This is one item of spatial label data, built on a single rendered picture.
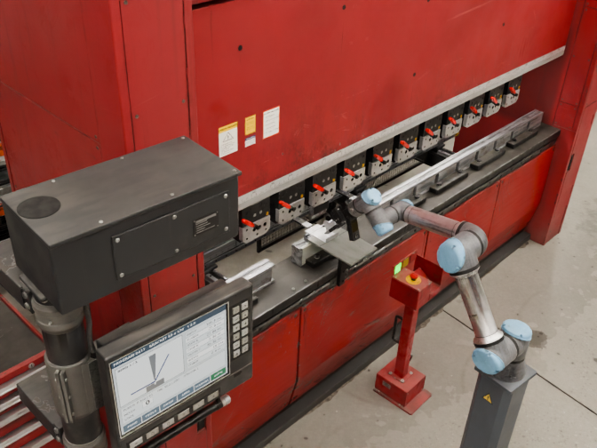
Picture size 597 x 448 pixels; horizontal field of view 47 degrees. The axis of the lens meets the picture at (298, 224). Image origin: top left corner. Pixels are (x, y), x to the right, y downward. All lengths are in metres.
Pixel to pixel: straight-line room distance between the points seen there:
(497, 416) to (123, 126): 1.91
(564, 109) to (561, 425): 1.98
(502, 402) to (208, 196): 1.70
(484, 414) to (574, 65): 2.43
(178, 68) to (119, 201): 0.51
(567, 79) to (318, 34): 2.39
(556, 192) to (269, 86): 2.87
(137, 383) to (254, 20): 1.24
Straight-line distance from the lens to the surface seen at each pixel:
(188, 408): 2.01
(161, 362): 1.83
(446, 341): 4.19
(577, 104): 4.73
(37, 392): 2.23
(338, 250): 3.05
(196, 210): 1.66
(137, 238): 1.59
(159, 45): 1.91
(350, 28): 2.79
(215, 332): 1.89
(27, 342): 2.74
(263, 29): 2.44
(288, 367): 3.27
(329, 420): 3.66
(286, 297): 2.98
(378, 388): 3.81
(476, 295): 2.65
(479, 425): 3.12
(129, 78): 1.88
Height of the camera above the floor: 2.78
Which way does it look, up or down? 34 degrees down
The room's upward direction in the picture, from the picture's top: 3 degrees clockwise
